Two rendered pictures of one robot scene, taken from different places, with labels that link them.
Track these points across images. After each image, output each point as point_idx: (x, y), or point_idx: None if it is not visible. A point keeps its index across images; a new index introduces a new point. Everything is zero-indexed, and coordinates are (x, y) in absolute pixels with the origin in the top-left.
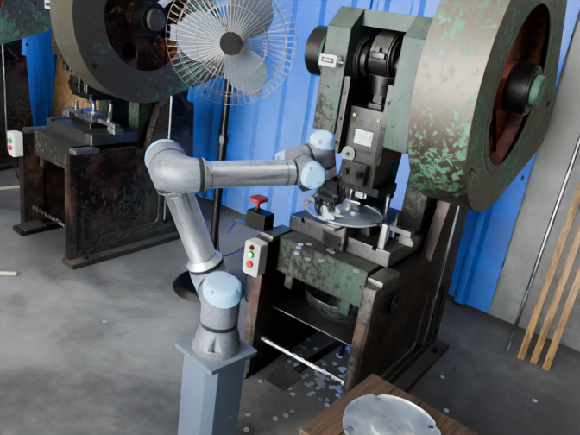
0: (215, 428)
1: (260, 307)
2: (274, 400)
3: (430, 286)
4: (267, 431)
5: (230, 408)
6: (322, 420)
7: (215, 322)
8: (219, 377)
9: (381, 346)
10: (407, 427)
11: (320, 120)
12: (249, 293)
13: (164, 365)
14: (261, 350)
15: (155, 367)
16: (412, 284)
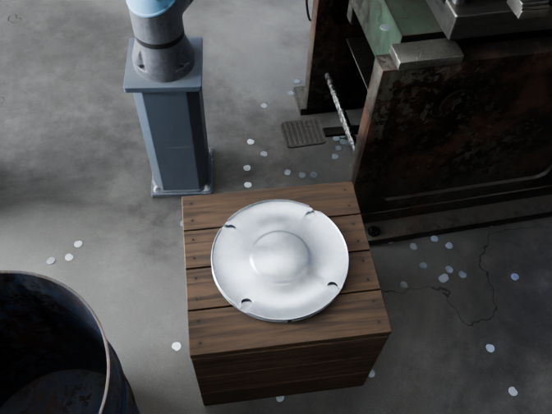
0: (158, 150)
1: (319, 34)
2: (308, 153)
3: None
4: (264, 181)
5: (177, 138)
6: (215, 202)
7: (135, 29)
8: (145, 98)
9: (434, 154)
10: (297, 268)
11: None
12: (312, 10)
13: (234, 63)
14: (327, 90)
15: (224, 61)
16: (521, 84)
